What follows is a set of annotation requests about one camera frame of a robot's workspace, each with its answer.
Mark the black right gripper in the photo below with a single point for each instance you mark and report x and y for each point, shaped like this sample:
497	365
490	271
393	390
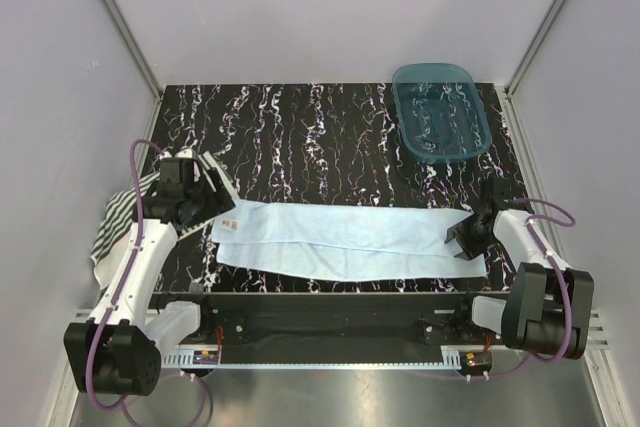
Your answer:
459	230

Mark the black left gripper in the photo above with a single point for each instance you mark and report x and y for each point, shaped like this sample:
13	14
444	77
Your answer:
216	202

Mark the light blue towel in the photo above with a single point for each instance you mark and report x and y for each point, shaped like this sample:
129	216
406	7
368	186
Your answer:
342	243

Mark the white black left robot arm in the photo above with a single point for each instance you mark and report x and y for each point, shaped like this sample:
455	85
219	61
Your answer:
117	350

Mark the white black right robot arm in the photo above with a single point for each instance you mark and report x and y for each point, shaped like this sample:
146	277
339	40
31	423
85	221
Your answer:
548	308

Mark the green white striped towel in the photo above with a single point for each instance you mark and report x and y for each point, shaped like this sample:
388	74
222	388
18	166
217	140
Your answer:
113	233

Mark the teal transparent plastic bin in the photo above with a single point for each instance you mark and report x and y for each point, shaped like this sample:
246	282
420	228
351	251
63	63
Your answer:
441	115

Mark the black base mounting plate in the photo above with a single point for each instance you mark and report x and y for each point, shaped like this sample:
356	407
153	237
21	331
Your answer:
291	352

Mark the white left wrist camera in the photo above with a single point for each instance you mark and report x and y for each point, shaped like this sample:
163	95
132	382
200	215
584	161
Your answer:
182	153

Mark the aluminium front rail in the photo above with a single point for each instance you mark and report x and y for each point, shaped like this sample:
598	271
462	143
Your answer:
245	326

